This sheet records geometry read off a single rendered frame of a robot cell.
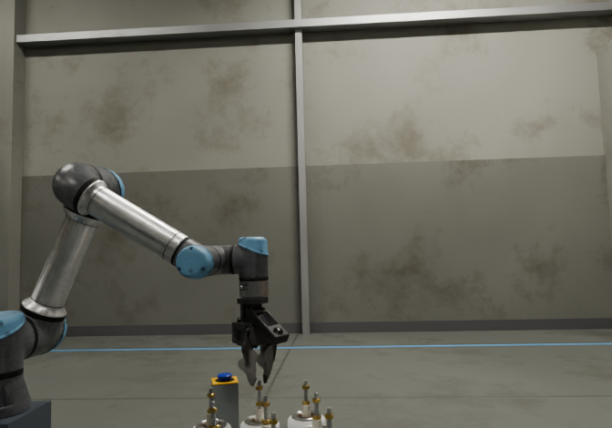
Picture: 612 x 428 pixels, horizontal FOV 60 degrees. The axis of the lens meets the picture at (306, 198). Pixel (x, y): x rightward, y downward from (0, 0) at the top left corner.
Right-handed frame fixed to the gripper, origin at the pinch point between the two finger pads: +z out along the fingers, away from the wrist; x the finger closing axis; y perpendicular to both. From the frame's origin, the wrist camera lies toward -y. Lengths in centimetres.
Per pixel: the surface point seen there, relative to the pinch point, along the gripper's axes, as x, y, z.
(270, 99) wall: -178, 221, -150
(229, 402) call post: -1.0, 15.9, 9.0
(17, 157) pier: -28, 364, -109
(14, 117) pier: -24, 360, -141
